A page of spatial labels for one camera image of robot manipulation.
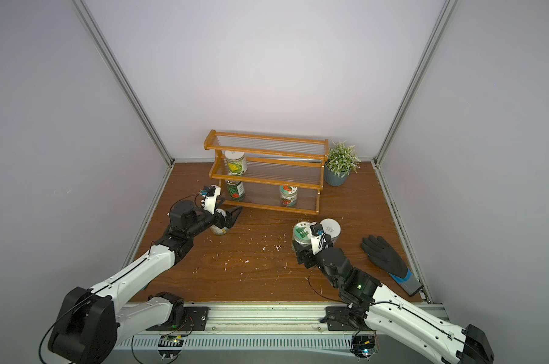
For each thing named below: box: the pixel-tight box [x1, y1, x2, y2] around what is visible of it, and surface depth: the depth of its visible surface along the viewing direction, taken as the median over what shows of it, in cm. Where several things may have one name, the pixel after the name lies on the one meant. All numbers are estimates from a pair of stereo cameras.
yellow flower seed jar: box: [224, 150, 248, 176], surface depth 92 cm
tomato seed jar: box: [279, 185, 299, 207], surface depth 99 cm
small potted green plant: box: [324, 140, 361, 187], surface depth 100 cm
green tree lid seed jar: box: [292, 221, 312, 249], surface depth 74 cm
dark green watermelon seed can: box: [225, 179, 246, 202], surface depth 98 cm
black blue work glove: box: [360, 235, 424, 297], surface depth 86 cm
